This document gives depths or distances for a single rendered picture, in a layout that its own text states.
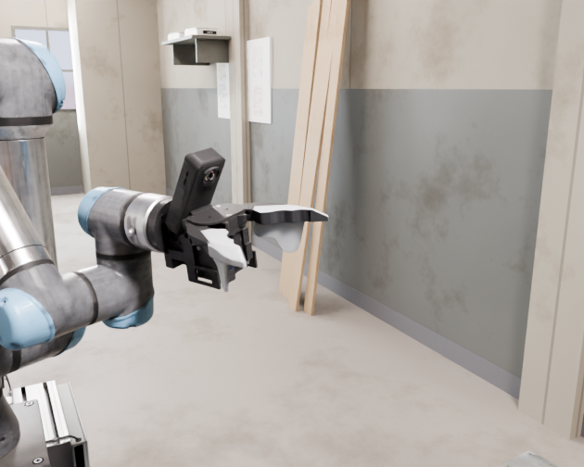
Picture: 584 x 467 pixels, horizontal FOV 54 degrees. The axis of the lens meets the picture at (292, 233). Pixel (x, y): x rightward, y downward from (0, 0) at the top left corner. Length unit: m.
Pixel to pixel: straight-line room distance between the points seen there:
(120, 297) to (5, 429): 0.36
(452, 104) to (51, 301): 2.93
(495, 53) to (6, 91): 2.66
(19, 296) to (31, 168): 0.31
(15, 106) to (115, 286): 0.34
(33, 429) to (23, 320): 0.42
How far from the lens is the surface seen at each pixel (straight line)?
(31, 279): 0.77
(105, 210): 0.80
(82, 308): 0.78
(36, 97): 1.00
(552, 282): 2.96
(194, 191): 0.67
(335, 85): 4.02
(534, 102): 3.07
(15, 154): 1.01
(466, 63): 3.41
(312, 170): 4.13
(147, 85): 8.90
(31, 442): 1.10
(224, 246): 0.59
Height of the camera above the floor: 1.61
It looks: 14 degrees down
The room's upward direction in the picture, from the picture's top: straight up
